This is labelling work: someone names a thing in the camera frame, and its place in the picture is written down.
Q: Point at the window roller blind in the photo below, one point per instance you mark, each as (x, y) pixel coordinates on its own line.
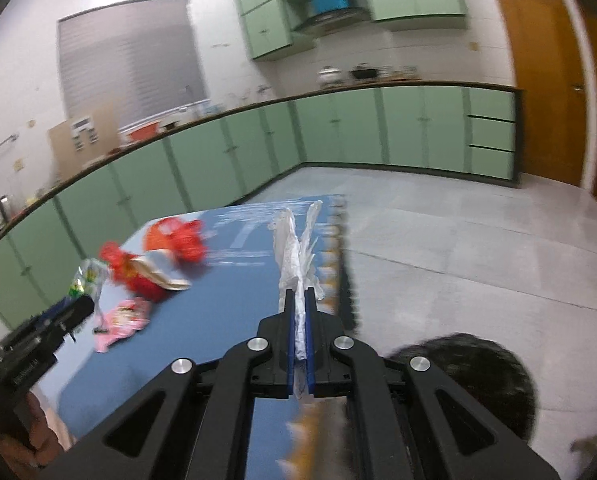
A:
(139, 56)

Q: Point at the green lower kitchen cabinets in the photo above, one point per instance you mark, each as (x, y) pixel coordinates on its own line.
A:
(469, 131)

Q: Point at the pink toy blister package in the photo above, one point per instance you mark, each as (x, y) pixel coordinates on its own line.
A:
(122, 322)

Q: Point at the range hood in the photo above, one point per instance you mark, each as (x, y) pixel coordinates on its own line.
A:
(329, 22)

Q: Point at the red basin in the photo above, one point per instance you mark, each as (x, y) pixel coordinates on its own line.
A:
(143, 133)

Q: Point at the dark blue tree mat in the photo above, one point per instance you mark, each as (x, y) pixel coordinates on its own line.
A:
(232, 290)

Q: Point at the person's left hand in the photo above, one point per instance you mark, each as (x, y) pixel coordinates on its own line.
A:
(46, 438)

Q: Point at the brown wooden door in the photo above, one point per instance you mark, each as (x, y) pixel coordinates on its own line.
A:
(549, 71)

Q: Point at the white cooking pot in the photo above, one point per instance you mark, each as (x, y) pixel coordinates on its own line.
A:
(329, 77)

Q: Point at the black wok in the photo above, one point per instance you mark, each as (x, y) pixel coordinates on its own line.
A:
(363, 73)

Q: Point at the white plastic bag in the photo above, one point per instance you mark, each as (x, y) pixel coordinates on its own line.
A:
(295, 258)

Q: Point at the orange foam fruit net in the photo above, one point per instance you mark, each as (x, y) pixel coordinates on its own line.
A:
(183, 239)

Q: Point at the black trash bin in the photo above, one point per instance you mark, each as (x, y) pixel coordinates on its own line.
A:
(493, 375)

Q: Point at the red gold snack wrapper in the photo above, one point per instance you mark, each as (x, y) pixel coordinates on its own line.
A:
(160, 267)

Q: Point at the cardboard box with scale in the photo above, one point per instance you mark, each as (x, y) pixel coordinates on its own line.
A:
(83, 139)

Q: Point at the blue green milk carton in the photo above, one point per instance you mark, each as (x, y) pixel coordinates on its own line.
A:
(88, 280)

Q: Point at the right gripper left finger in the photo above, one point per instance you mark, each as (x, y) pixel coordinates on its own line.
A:
(192, 421)

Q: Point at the steel kettle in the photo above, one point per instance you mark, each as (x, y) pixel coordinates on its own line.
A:
(6, 213)

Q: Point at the red plastic bag with handles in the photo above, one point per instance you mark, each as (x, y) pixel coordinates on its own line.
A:
(125, 272)

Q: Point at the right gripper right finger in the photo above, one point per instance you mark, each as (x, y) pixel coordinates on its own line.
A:
(410, 420)

